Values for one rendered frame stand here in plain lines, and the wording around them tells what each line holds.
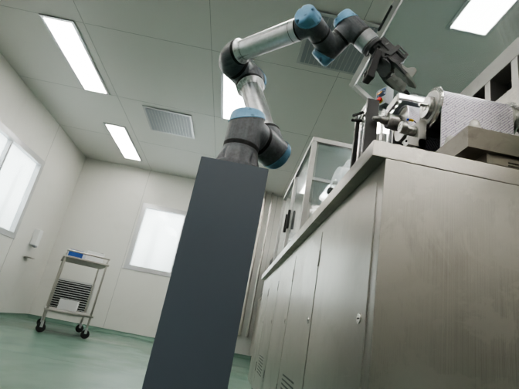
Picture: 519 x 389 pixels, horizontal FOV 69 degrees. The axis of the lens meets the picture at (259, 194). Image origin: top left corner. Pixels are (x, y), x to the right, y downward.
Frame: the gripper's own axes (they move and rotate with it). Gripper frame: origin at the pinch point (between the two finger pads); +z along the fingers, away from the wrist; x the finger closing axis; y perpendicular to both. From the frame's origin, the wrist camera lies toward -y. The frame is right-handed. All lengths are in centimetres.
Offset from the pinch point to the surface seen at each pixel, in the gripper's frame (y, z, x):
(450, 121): -0.8, 16.8, -3.9
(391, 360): -72, 44, -30
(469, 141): -19.2, 24.0, -23.5
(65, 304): -232, -126, 424
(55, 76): -75, -323, 298
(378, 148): -43, 12, -30
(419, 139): -7.7, 14.7, 3.5
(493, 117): 11.8, 24.4, -3.9
